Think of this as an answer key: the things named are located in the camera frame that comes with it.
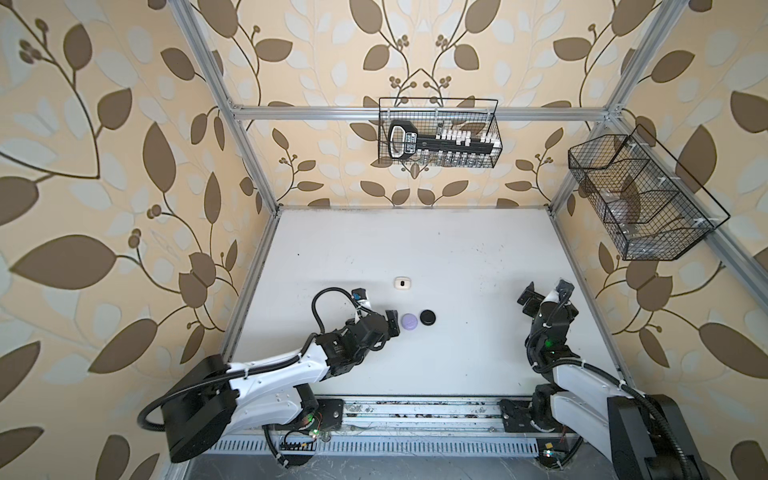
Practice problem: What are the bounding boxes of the purple round charging case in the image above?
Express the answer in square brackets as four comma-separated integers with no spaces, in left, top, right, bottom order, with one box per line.
[401,313,420,331]

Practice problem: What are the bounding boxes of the black round charging case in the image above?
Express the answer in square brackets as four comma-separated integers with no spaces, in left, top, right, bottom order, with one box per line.
[419,309,437,326]

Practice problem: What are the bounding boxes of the cream earbud charging case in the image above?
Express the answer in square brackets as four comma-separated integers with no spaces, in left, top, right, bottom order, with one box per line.
[394,276,412,290]

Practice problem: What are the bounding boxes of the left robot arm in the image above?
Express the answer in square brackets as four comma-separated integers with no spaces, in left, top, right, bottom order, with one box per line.
[137,288,400,468]

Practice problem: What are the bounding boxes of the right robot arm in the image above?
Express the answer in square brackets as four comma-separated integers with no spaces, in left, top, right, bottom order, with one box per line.
[513,280,709,479]

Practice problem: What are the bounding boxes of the black tool with white parts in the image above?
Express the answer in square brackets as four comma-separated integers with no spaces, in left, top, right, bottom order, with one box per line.
[383,120,503,162]

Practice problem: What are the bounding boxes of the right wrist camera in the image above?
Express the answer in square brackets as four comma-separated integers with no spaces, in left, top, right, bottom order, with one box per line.
[543,279,575,307]

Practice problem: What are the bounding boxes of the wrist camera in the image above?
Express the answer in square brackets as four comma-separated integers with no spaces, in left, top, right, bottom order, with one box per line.
[543,279,575,307]
[351,287,371,311]

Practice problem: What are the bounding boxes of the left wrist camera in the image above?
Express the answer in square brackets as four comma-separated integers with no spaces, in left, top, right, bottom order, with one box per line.
[351,287,371,311]

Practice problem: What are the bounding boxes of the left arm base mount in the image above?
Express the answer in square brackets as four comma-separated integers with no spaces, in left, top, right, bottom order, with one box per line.
[262,398,345,469]

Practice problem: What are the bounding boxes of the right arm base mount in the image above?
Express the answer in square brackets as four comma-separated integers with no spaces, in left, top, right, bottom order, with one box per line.
[498,399,584,470]

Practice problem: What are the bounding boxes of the black wire basket right wall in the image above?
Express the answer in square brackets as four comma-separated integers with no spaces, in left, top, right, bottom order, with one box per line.
[568,124,731,261]

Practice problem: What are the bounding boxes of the black wire basket wall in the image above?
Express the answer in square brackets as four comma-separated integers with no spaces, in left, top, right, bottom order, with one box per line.
[377,96,503,169]
[568,124,731,261]

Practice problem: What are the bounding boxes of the black wire basket back wall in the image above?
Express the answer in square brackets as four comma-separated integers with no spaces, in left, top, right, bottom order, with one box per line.
[377,96,503,169]

